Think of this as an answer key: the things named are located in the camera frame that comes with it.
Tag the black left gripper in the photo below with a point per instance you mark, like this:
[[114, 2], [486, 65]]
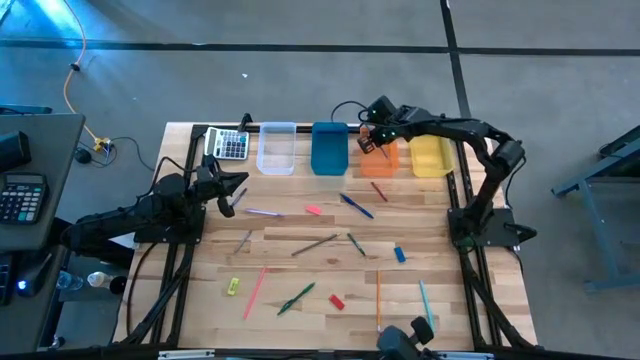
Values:
[[210, 184]]

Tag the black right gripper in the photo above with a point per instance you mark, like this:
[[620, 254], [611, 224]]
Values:
[[392, 129]]

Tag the grey crayon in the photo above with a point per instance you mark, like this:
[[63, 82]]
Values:
[[239, 197], [242, 241]]

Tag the dark pencil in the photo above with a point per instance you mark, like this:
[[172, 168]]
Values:
[[383, 151]]

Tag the light purple pen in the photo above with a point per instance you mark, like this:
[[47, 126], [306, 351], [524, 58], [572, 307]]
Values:
[[264, 212]]

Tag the red crayon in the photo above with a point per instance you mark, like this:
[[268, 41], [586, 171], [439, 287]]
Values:
[[379, 191]]

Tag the blue pen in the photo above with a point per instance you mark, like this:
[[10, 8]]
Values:
[[356, 205]]

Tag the pink eraser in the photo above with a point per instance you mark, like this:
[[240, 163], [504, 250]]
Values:
[[313, 210]]

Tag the green crayon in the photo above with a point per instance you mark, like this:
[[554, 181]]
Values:
[[356, 244]]

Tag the yellow eraser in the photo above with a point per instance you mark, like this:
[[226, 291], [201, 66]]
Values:
[[233, 286]]

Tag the brown pencil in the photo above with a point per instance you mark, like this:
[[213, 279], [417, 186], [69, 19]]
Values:
[[315, 245]]

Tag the pink pencil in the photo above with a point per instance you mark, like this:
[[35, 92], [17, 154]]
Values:
[[255, 293]]

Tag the blue eraser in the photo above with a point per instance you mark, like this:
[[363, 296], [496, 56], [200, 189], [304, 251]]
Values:
[[399, 254]]

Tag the orange pencil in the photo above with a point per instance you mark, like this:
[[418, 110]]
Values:
[[378, 300]]

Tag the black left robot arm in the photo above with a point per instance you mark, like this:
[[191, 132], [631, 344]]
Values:
[[160, 202]]

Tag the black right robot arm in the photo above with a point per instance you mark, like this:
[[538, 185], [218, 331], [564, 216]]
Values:
[[487, 165]]

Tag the orange plastic bin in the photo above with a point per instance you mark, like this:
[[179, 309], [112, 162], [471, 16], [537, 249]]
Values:
[[380, 167]]

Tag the blue plastic bin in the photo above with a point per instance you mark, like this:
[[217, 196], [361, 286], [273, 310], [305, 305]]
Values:
[[329, 150]]

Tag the white desk calculator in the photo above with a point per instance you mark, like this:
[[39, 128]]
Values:
[[227, 144]]

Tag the clear plastic bin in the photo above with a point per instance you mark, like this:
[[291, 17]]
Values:
[[276, 150]]

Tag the yellow plastic bin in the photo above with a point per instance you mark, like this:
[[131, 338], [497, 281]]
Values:
[[430, 160]]

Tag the white paper sheet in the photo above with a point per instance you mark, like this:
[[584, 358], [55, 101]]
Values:
[[122, 241]]

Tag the green ballpoint pen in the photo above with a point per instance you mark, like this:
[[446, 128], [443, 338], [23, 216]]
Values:
[[296, 299]]

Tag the black power adapter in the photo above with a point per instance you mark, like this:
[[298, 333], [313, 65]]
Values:
[[83, 156]]

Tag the red eraser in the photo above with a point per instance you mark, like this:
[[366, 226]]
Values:
[[336, 302]]

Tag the white bottle with black cap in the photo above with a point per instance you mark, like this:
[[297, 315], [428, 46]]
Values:
[[102, 280]]

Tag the grey side desk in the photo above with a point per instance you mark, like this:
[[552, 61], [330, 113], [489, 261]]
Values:
[[55, 150]]

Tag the clear water bottle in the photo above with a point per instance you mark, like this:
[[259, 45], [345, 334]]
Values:
[[69, 280]]

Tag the dark blue-grey bulky object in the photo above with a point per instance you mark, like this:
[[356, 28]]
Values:
[[397, 345]]

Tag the black desk calculator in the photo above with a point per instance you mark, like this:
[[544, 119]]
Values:
[[22, 198]]

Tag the flat black device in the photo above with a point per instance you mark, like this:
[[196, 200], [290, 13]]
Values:
[[25, 109]]

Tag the black speaker box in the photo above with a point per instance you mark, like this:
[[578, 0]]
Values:
[[14, 150]]

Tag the black device with indicator light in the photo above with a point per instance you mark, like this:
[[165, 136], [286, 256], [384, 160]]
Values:
[[31, 277]]

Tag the blue-grey metal stand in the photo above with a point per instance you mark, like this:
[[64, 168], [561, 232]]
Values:
[[590, 220]]

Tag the dark grey low desk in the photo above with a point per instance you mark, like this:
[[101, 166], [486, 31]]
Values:
[[25, 320]]

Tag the black frame corner bracket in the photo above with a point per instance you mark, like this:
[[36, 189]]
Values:
[[245, 121]]

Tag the black aluminium table frame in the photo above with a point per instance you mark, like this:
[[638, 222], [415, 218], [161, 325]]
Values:
[[303, 128]]

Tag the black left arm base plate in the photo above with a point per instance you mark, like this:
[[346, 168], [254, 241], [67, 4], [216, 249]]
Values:
[[170, 236]]

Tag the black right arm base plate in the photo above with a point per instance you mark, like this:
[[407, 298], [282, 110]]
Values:
[[500, 225]]

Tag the silver metal bracket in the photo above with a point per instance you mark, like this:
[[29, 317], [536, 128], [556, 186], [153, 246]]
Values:
[[186, 355], [466, 356]]

